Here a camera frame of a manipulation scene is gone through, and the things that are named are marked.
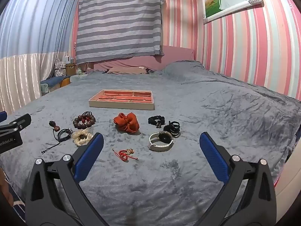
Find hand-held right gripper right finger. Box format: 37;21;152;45
199;132;277;226

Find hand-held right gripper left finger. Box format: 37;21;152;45
25;132;111;226

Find cream scrunchie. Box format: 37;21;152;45
71;129;94;146

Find black cord bead pendant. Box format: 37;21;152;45
41;128;74;154

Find red cord charm bracelet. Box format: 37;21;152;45
112;148;139;163

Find dark wooden bead bracelet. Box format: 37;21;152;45
73;113;96;130

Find white strap wrist watch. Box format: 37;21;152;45
149;131;175;151

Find orange scrunchie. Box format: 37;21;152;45
113;112;140;133

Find black coil hair ties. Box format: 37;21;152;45
163;121;181;137

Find red lined jewelry tray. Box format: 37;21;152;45
89;89;156;111

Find grey plush blanket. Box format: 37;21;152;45
0;61;301;226

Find blue cushion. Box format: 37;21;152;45
40;76;65;90

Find black scrunchie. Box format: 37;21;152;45
148;115;166;126

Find blue and white curtain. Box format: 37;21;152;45
0;0;80;113

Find white mattress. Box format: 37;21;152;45
275;144;301;208

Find pink headboard cover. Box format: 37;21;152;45
94;45;194;72

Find grey striped hanging cloth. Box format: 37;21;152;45
75;0;165;64

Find brown wooden bed frame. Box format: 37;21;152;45
0;167;13;208

